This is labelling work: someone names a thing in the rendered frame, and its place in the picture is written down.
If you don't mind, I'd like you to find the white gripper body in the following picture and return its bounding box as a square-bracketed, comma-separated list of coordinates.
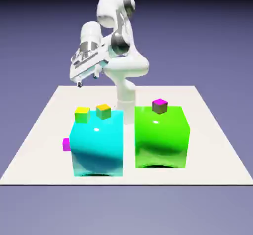
[69, 47, 110, 83]

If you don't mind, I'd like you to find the small yellow cube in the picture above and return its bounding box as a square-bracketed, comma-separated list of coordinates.
[74, 107, 91, 124]

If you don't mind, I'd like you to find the small orange cube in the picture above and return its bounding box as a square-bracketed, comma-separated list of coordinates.
[95, 103, 112, 120]

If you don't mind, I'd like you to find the small magenta cube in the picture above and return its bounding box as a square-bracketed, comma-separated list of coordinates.
[62, 138, 72, 152]
[152, 98, 169, 115]

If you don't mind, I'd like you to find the large cyan box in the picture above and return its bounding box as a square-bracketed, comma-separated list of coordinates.
[69, 109, 125, 178]

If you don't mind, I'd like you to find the large green box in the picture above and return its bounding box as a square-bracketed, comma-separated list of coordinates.
[134, 105, 191, 169]

